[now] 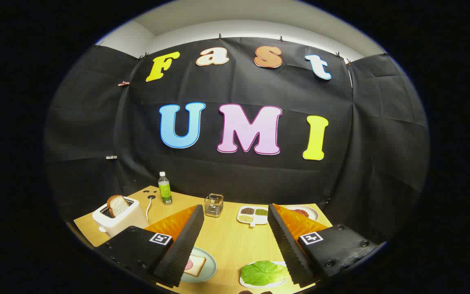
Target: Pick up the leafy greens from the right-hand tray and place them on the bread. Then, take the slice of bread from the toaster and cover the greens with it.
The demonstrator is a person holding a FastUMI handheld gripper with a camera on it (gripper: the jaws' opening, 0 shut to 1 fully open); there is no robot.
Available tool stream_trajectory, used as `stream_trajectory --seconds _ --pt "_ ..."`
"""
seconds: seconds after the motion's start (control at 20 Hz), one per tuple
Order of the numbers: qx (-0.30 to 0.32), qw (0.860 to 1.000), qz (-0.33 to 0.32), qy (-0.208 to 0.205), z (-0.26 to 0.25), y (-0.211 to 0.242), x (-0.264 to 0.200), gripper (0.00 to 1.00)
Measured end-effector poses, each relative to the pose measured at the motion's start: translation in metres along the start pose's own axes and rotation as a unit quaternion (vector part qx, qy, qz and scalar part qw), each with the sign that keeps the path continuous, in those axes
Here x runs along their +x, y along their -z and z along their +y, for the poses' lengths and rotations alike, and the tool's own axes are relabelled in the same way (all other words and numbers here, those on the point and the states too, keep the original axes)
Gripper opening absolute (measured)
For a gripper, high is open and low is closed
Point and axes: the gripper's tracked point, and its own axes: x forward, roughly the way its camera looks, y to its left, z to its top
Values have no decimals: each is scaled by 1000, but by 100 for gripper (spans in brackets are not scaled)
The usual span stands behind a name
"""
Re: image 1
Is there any metal wire utensil holder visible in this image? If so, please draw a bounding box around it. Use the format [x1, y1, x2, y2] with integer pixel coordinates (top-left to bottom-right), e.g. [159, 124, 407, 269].
[204, 194, 224, 218]

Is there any white toaster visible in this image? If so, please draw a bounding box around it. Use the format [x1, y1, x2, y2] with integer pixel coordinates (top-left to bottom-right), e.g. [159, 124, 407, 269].
[92, 197, 150, 237]

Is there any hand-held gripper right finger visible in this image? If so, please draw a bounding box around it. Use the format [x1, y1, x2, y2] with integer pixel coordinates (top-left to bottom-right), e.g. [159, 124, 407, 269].
[267, 203, 379, 287]

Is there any toasted bread slice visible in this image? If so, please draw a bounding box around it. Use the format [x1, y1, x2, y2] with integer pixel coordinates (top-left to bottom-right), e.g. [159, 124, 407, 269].
[107, 195, 130, 218]

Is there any green lettuce leaf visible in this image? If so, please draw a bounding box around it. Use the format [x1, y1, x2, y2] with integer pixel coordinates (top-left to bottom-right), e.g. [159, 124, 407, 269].
[241, 261, 289, 286]

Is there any square white plate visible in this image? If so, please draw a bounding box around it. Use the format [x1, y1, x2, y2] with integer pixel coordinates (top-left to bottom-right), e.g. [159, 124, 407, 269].
[239, 261, 288, 289]

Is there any pale green plate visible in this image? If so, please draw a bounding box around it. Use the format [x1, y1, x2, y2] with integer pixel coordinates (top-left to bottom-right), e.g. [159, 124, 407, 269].
[180, 246, 217, 283]

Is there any white divided dish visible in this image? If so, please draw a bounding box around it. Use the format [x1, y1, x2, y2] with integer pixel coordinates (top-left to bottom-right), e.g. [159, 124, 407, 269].
[237, 205, 269, 228]

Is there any bread slice with ham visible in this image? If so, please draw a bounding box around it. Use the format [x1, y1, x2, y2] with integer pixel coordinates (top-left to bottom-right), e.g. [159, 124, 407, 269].
[184, 255, 207, 277]

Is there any black backdrop cloth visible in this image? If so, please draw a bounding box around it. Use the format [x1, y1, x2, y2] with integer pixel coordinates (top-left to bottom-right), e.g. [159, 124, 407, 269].
[44, 37, 429, 245]

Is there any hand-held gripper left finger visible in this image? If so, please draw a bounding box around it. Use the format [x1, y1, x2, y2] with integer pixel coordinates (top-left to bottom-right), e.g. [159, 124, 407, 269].
[95, 204, 205, 288]

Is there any round white plate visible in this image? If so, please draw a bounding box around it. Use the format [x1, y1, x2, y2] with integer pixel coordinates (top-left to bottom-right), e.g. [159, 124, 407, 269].
[285, 205, 319, 222]

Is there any green label drink bottle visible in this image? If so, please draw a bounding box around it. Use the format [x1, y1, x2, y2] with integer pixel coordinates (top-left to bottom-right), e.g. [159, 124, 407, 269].
[158, 171, 173, 205]

